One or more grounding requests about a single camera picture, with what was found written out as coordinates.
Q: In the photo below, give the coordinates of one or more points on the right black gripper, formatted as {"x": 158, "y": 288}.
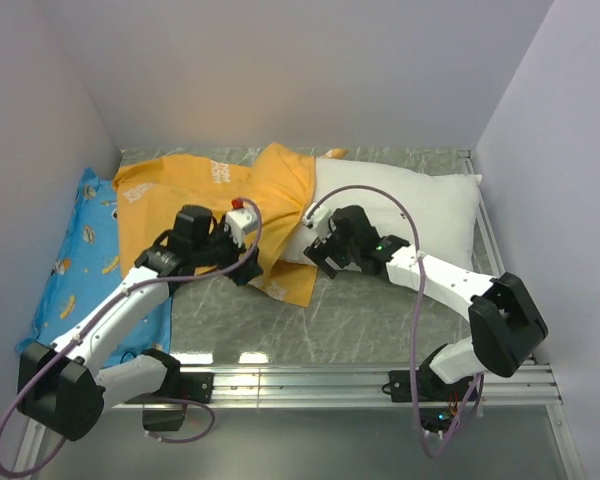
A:
{"x": 318, "y": 252}

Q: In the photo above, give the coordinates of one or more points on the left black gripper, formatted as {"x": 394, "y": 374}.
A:
{"x": 247, "y": 269}

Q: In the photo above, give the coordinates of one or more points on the orange pillowcase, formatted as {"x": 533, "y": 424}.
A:
{"x": 281, "y": 182}

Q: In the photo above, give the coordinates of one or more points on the white pillow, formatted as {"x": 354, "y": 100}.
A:
{"x": 443, "y": 207}

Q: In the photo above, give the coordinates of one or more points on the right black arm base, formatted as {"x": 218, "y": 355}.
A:
{"x": 410, "y": 395}

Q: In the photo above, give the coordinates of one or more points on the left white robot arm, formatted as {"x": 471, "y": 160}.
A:
{"x": 67, "y": 385}

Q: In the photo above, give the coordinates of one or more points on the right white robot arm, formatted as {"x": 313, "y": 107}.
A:
{"x": 505, "y": 324}

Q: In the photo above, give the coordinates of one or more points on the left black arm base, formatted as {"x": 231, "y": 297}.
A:
{"x": 182, "y": 412}

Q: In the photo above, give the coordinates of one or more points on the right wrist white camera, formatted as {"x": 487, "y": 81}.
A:
{"x": 317, "y": 219}

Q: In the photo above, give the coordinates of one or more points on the wrist white camera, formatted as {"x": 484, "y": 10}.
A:
{"x": 317, "y": 219}
{"x": 240, "y": 221}

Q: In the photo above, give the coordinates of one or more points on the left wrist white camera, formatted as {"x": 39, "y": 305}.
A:
{"x": 240, "y": 221}

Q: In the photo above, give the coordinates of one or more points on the aluminium mounting rail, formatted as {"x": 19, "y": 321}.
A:
{"x": 349, "y": 386}

